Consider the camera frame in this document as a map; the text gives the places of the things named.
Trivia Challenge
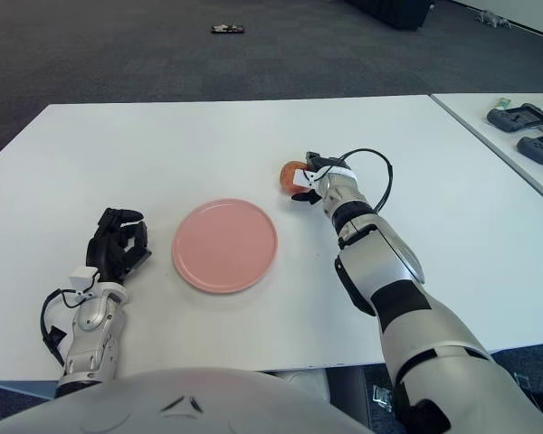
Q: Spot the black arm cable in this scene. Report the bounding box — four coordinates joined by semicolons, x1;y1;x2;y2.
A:
39;288;85;367
338;147;395;213

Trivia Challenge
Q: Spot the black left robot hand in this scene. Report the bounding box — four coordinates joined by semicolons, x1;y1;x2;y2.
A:
85;207;154;284

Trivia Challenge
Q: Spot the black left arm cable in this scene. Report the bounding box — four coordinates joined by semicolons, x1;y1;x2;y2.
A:
39;288;85;367

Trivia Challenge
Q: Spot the dark grey handheld controller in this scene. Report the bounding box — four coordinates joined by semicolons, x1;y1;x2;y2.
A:
486;103;543;133
516;130;543;166

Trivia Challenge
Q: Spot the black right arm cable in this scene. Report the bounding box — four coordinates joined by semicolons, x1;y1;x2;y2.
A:
338;147;395;213

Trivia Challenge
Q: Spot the black stand with metal bracket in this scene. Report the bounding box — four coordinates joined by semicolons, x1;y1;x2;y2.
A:
369;383;394;413

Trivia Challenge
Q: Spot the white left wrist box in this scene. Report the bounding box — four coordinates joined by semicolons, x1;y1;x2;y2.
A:
68;266;96;290

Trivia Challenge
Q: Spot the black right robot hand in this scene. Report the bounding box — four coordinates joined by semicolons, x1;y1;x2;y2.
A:
289;151;345;204

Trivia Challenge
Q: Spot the grey robot torso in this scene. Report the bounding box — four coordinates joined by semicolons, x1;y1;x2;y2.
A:
0;366;372;434

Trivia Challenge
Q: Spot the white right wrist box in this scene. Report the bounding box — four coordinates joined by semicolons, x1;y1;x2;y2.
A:
293;169;320;189

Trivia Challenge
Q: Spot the small grey quadruped robot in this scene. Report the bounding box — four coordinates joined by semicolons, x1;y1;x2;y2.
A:
474;9;512;28

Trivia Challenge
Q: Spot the pink round plate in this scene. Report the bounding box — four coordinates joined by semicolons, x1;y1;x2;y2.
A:
171;197;280;295

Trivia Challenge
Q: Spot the red apple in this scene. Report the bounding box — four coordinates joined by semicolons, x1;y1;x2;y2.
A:
279;160;311;195

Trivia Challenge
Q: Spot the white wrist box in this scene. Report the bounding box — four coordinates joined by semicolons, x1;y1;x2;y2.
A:
293;169;320;189
68;266;96;290

